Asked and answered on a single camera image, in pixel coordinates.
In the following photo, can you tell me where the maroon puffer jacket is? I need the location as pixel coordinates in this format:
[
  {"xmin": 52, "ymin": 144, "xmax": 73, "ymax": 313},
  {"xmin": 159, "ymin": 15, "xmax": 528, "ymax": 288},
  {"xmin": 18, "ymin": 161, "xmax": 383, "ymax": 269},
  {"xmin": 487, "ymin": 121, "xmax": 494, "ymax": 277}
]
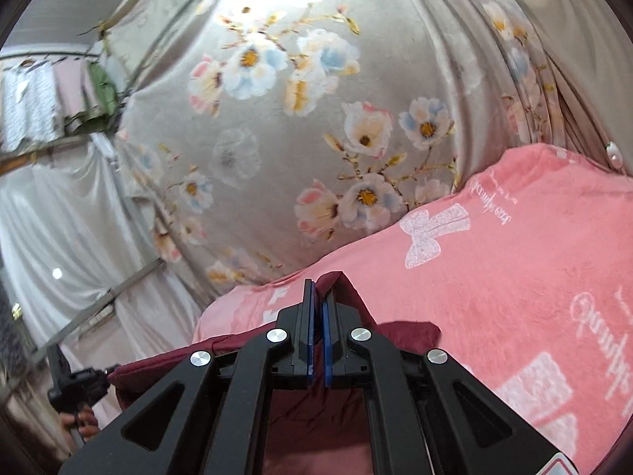
[{"xmin": 106, "ymin": 271, "xmax": 442, "ymax": 475}]

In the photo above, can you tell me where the person's left hand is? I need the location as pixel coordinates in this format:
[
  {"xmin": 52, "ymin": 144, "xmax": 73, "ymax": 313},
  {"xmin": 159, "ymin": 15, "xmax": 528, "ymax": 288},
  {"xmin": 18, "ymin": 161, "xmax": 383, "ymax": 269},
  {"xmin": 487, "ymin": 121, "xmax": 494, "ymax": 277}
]
[{"xmin": 59, "ymin": 403, "xmax": 100, "ymax": 441}]

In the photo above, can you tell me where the green hanging cloth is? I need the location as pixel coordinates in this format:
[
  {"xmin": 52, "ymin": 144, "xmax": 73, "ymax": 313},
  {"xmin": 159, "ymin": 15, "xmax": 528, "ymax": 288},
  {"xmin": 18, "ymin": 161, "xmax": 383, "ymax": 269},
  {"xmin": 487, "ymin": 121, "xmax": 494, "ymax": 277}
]
[{"xmin": 88, "ymin": 61, "xmax": 123, "ymax": 127}]

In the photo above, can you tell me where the pink printed blanket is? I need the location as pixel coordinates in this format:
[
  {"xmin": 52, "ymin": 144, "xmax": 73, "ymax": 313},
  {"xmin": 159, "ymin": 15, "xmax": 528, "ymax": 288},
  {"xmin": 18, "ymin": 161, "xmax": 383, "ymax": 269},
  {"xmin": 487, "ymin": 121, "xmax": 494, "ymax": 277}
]
[{"xmin": 190, "ymin": 142, "xmax": 633, "ymax": 475}]

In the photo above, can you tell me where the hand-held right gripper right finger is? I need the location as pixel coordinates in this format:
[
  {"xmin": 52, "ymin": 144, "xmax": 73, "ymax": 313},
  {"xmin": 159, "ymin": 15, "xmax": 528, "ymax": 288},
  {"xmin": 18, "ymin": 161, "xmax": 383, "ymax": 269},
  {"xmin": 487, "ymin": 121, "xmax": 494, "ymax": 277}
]
[{"xmin": 322, "ymin": 293, "xmax": 580, "ymax": 475}]

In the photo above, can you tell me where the brown horizontal rail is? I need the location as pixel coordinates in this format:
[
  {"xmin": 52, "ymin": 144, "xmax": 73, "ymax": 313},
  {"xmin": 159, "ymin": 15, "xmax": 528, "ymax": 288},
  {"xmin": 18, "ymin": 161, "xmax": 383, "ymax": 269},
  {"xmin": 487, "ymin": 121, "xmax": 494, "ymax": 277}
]
[{"xmin": 0, "ymin": 131, "xmax": 122, "ymax": 175}]

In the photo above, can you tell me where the white satin curtain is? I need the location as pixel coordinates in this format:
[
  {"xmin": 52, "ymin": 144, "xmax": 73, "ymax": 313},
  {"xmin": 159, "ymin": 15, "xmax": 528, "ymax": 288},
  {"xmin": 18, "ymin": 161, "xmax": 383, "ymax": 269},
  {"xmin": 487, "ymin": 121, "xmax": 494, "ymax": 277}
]
[{"xmin": 0, "ymin": 148, "xmax": 208, "ymax": 357}]

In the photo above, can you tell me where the beige curtain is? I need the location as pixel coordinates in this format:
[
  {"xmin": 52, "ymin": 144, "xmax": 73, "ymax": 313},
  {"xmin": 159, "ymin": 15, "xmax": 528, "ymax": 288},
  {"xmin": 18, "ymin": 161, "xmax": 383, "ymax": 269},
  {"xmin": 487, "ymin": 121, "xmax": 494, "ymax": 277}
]
[{"xmin": 487, "ymin": 0, "xmax": 633, "ymax": 179}]

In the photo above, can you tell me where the white patterned hanging cloth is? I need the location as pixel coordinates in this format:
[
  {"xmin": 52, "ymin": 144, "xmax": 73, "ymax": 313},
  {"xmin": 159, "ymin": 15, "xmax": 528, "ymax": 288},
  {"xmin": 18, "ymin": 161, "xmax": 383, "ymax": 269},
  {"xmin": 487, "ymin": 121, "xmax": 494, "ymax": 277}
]
[{"xmin": 0, "ymin": 62, "xmax": 61, "ymax": 153}]

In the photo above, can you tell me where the grey metal bar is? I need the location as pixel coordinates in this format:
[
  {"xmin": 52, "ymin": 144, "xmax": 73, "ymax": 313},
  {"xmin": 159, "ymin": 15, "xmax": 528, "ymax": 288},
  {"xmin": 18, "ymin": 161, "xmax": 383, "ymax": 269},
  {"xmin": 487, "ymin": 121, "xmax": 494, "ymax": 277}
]
[{"xmin": 28, "ymin": 257, "xmax": 166, "ymax": 363}]

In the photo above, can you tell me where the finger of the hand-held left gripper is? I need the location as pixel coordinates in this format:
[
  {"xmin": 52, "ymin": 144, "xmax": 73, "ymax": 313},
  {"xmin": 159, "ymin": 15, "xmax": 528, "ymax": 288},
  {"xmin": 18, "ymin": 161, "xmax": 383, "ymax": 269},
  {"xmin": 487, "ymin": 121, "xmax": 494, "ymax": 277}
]
[{"xmin": 89, "ymin": 363, "xmax": 122, "ymax": 391}]

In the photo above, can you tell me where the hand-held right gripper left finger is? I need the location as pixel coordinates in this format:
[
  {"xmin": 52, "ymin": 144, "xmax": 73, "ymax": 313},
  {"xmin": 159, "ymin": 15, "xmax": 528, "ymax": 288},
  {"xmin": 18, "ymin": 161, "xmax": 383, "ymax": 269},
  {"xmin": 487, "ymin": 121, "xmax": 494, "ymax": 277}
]
[{"xmin": 58, "ymin": 278, "xmax": 317, "ymax": 475}]

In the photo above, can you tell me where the pale pink hanging cloth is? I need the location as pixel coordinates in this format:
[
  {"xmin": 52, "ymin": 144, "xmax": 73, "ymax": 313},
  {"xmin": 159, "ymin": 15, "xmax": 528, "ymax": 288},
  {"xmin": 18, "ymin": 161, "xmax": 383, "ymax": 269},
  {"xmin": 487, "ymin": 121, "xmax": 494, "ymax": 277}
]
[{"xmin": 53, "ymin": 58, "xmax": 100, "ymax": 120}]

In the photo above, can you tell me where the grey floral cloth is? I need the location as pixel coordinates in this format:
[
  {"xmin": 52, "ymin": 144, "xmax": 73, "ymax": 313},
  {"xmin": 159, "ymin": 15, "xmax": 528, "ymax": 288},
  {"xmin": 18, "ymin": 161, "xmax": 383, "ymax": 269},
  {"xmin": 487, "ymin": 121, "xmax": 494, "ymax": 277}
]
[{"xmin": 101, "ymin": 0, "xmax": 633, "ymax": 302}]

